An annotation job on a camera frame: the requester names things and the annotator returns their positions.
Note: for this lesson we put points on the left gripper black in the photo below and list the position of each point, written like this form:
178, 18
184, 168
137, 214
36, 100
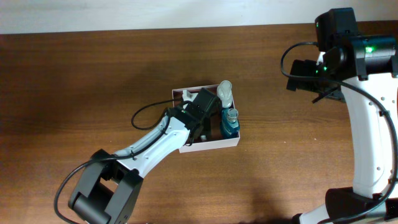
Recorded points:
207, 124

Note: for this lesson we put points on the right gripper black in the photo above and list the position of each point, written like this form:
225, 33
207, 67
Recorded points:
307, 86

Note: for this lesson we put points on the blue Listerine mouthwash bottle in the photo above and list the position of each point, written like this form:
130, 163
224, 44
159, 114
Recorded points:
229, 126

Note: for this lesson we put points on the dark purple pump bottle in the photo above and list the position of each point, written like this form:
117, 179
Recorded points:
224, 93

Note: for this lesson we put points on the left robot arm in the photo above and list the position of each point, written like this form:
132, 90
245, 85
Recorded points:
109, 186

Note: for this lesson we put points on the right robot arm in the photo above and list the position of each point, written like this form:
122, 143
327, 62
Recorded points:
361, 71

